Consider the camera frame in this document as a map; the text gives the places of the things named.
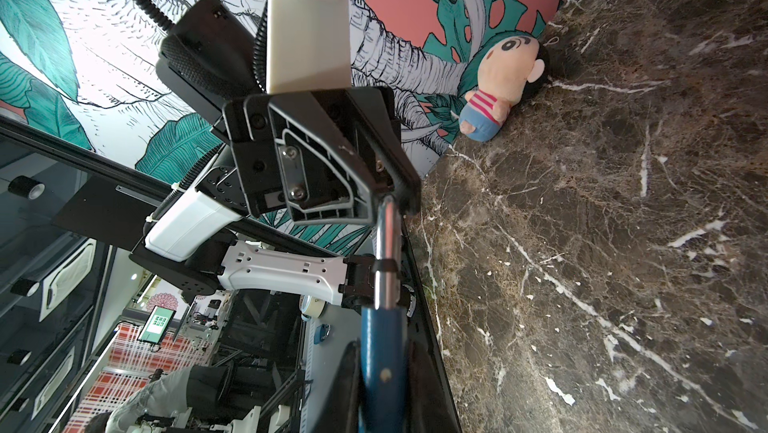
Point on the blue padlock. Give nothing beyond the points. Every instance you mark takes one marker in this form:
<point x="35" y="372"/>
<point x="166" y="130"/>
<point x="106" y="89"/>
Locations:
<point x="384" y="336"/>

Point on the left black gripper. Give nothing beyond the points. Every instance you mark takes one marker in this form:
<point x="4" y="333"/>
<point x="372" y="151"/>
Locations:
<point x="325" y="156"/>

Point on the plush doll striped shirt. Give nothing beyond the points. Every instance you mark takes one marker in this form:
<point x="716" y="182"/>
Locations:
<point x="511" y="71"/>

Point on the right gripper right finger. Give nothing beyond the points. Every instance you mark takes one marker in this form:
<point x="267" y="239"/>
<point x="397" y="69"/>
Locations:
<point x="427" y="409"/>

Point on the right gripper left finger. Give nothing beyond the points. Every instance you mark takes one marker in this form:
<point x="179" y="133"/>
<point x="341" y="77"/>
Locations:
<point x="340" y="412"/>

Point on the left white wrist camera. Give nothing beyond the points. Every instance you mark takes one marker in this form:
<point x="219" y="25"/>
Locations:
<point x="308" y="45"/>

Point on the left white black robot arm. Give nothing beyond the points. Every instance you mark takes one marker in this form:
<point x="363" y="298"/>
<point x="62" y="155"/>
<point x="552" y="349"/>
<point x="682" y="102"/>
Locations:
<point x="210" y="58"/>

